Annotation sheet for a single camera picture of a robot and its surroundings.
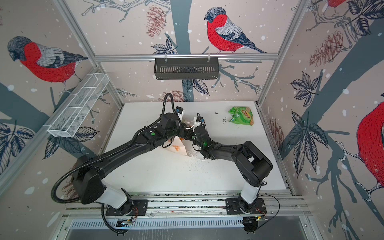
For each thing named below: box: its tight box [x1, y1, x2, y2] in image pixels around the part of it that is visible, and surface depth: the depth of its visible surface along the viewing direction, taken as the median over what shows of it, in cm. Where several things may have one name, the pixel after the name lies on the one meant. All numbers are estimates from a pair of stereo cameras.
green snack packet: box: [228, 106, 254, 126], surface depth 106 cm
